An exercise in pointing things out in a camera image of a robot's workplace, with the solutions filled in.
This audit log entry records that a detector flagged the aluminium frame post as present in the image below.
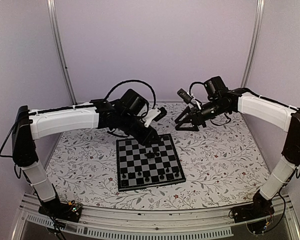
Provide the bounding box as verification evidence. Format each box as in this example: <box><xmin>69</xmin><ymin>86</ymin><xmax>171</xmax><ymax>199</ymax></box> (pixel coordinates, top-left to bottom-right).
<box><xmin>241</xmin><ymin>0</ymin><xmax>265</xmax><ymax>88</ymax></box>
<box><xmin>46</xmin><ymin>0</ymin><xmax>77</xmax><ymax>104</ymax></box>

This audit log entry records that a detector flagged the front aluminium frame rail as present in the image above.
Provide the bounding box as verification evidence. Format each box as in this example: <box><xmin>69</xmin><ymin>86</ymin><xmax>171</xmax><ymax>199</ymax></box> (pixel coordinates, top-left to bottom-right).
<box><xmin>11</xmin><ymin>194</ymin><xmax>300</xmax><ymax>240</ymax></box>

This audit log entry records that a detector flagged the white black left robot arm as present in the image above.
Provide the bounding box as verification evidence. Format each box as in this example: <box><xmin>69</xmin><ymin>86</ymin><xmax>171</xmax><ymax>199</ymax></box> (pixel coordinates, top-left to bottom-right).
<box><xmin>8</xmin><ymin>89</ymin><xmax>167</xmax><ymax>217</ymax></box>

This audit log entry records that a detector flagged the floral patterned table mat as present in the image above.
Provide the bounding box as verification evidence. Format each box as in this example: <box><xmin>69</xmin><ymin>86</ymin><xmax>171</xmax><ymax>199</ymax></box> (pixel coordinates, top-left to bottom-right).
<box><xmin>36</xmin><ymin>101</ymin><xmax>275</xmax><ymax>211</ymax></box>

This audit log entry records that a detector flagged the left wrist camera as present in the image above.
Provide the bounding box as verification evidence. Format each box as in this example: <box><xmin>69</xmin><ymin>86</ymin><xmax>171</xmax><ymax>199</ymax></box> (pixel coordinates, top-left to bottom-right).
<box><xmin>142</xmin><ymin>107</ymin><xmax>167</xmax><ymax>128</ymax></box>

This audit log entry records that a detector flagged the black and grey chessboard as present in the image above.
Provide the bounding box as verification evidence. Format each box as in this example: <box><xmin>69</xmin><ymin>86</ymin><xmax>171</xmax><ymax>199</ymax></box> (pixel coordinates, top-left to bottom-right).
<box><xmin>116</xmin><ymin>133</ymin><xmax>186</xmax><ymax>192</ymax></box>

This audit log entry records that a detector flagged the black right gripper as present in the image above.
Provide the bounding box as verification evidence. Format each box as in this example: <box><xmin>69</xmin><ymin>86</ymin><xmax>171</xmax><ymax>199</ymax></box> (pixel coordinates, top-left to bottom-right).
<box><xmin>175</xmin><ymin>98</ymin><xmax>229</xmax><ymax>132</ymax></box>

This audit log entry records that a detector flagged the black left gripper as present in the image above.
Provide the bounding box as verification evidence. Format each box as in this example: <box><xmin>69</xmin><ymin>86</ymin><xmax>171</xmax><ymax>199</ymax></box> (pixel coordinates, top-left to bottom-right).
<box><xmin>118</xmin><ymin>112</ymin><xmax>162</xmax><ymax>147</ymax></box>

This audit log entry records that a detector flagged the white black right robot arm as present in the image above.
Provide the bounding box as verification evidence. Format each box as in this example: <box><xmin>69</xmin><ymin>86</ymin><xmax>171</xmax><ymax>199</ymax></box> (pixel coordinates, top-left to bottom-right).
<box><xmin>174</xmin><ymin>76</ymin><xmax>300</xmax><ymax>218</ymax></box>

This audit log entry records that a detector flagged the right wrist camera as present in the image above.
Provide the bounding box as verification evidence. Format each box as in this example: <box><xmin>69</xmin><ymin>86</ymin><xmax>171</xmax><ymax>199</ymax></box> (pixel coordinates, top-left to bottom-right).
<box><xmin>177</xmin><ymin>88</ymin><xmax>202</xmax><ymax>110</ymax></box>

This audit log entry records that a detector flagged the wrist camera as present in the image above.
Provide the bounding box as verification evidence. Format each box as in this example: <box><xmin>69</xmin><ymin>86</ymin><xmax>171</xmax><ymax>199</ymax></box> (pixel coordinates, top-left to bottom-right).
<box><xmin>142</xmin><ymin>107</ymin><xmax>167</xmax><ymax>128</ymax></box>
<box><xmin>177</xmin><ymin>88</ymin><xmax>202</xmax><ymax>110</ymax></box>

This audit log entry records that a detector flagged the black chess piece cluster piece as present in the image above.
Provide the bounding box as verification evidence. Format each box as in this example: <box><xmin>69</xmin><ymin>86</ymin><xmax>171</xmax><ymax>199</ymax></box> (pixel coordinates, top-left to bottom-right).
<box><xmin>144</xmin><ymin>151</ymin><xmax>161</xmax><ymax>159</ymax></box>

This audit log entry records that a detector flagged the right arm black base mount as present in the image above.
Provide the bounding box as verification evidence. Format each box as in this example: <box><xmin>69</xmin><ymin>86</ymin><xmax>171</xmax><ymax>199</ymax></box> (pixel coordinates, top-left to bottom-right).
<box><xmin>228</xmin><ymin>190</ymin><xmax>275</xmax><ymax>235</ymax></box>

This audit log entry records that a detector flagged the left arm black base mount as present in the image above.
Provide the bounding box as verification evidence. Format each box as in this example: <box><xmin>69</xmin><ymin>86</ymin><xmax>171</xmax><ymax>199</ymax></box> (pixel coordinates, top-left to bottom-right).
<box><xmin>37</xmin><ymin>196</ymin><xmax>83</xmax><ymax>223</ymax></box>

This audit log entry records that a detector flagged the left rear aluminium frame post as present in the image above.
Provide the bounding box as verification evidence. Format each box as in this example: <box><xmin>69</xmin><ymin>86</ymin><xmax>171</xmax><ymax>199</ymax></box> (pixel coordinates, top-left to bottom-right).
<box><xmin>46</xmin><ymin>0</ymin><xmax>77</xmax><ymax>104</ymax></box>

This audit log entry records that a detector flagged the right rear aluminium frame post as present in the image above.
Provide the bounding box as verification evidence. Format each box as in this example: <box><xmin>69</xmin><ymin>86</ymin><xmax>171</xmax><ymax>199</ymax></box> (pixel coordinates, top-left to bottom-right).
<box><xmin>241</xmin><ymin>0</ymin><xmax>265</xmax><ymax>88</ymax></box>

